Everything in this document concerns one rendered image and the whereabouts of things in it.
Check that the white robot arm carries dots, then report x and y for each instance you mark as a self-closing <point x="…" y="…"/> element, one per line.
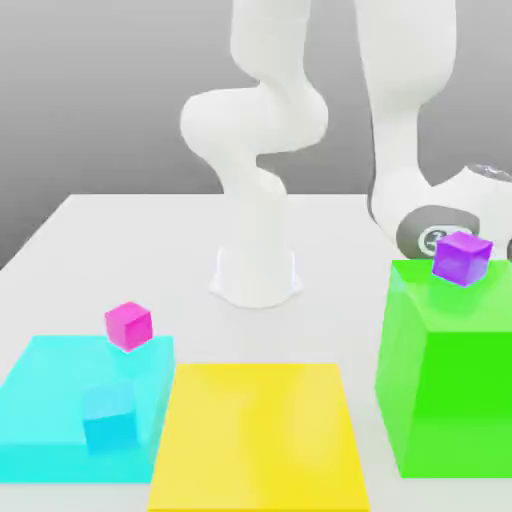
<point x="256" y="120"/>

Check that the small pink cube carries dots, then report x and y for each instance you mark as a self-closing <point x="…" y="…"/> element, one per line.
<point x="130" y="326"/>

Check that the small purple cube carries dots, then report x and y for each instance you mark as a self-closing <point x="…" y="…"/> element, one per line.
<point x="460" y="258"/>

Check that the small cyan cube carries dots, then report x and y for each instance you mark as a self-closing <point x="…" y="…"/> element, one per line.
<point x="110" y="424"/>

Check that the large yellow box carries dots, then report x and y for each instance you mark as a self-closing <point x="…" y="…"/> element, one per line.
<point x="256" y="436"/>

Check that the large green box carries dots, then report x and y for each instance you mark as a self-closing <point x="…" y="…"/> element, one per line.
<point x="452" y="380"/>

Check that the large cyan box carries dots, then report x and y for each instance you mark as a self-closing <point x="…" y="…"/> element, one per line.
<point x="48" y="400"/>

